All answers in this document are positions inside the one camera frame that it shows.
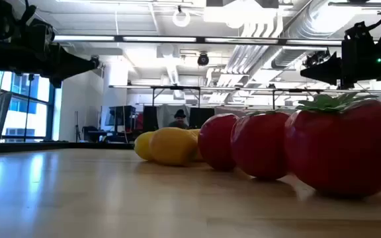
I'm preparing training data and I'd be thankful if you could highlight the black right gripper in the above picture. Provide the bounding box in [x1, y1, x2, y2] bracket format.
[300, 46, 381, 90]

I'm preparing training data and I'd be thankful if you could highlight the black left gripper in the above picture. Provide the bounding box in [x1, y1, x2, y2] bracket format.
[11, 41, 95, 89]

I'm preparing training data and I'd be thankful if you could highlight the yellow plastic lemon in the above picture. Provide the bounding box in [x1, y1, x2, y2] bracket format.
[134, 131, 155, 162]

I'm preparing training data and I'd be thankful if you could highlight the black tripod stand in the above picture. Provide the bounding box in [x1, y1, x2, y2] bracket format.
[22, 73, 35, 143]

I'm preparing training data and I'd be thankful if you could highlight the large window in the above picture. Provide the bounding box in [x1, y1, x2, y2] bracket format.
[0, 68, 56, 143]

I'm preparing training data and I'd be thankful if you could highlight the black computer monitor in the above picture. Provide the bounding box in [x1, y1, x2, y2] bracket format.
[142, 105, 160, 132]
[106, 104, 137, 127]
[189, 107, 216, 130]

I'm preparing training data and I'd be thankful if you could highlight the black office chair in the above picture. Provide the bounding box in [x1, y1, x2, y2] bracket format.
[81, 125, 101, 143]

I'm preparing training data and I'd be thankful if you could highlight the white ceiling pipe bundle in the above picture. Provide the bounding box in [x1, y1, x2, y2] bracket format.
[206, 13, 286, 103]

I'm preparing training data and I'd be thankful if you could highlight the long ceiling light strip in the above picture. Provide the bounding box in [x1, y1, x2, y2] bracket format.
[53, 34, 343, 46]

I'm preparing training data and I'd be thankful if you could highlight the white cloth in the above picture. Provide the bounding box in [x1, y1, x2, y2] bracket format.
[214, 105, 254, 117]

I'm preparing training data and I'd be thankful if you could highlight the person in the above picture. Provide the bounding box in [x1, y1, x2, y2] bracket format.
[167, 108, 190, 130]

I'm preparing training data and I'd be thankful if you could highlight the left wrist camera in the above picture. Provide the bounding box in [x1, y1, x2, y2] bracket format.
[24, 18, 56, 46]

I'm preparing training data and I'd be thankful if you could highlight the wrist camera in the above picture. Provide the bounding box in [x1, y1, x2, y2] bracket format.
[24, 18, 56, 46]
[343, 21, 376, 49]

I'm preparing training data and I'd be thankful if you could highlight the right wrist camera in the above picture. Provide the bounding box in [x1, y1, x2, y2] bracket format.
[343, 21, 376, 49]

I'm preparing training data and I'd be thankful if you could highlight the silver ventilation duct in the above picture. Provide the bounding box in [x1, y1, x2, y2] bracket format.
[271, 0, 381, 70]

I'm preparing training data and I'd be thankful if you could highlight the black aluminium table frame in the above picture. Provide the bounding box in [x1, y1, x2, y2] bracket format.
[0, 141, 136, 153]

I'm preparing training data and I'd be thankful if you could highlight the white ceiling ring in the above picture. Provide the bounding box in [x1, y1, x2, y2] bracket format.
[172, 8, 192, 28]

